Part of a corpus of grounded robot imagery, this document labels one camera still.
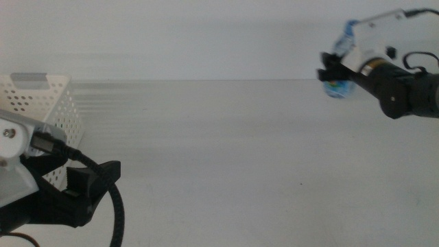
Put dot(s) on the white perforated plastic basket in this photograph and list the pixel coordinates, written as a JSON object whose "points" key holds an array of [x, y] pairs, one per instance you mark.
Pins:
{"points": [[51, 99]]}

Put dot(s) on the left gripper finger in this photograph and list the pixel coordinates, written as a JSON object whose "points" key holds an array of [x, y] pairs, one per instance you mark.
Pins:
{"points": [[103, 175], [44, 164]]}

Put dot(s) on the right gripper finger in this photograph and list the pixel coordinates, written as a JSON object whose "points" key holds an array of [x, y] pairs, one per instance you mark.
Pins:
{"points": [[329, 74], [329, 59]]}

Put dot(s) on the clear water bottle blue cap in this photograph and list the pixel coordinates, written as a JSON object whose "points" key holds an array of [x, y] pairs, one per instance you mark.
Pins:
{"points": [[337, 90]]}

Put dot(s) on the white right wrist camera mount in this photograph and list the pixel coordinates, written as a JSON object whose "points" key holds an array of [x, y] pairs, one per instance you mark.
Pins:
{"points": [[374, 37]]}

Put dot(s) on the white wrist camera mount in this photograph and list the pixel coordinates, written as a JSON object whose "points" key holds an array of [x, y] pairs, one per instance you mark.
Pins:
{"points": [[13, 178], [374, 37]]}

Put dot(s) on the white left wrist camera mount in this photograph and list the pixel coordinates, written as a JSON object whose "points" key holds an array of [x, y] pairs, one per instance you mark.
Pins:
{"points": [[13, 178]]}

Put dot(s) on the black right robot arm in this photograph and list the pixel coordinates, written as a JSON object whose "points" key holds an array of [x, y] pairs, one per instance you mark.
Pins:
{"points": [[394, 89]]}

